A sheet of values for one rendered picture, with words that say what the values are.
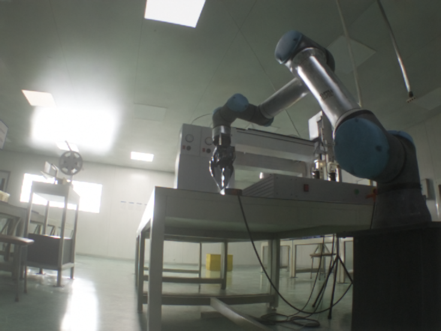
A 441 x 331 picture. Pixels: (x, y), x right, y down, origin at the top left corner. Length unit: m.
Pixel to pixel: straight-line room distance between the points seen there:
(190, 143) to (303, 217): 0.75
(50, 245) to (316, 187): 2.72
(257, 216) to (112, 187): 7.69
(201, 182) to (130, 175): 7.15
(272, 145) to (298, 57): 0.90
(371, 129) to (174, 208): 0.62
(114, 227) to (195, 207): 7.51
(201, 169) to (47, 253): 2.19
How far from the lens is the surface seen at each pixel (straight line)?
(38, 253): 3.25
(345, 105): 0.66
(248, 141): 1.58
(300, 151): 1.73
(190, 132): 1.55
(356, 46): 3.55
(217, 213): 0.93
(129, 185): 8.52
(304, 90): 1.02
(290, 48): 0.83
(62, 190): 3.16
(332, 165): 1.69
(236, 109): 1.11
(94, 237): 8.43
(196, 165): 1.50
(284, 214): 1.03
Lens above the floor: 0.56
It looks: 17 degrees up
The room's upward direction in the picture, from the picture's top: 2 degrees clockwise
